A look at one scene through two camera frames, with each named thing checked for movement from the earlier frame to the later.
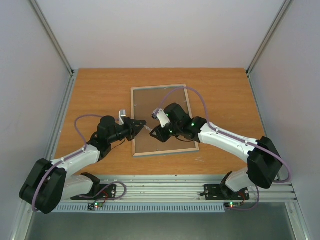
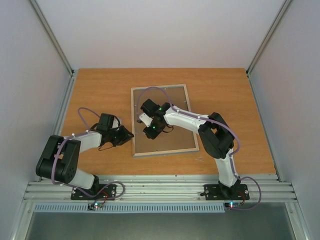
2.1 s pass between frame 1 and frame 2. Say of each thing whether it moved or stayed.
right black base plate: stayed
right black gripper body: moved
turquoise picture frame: stayed
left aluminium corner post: stayed
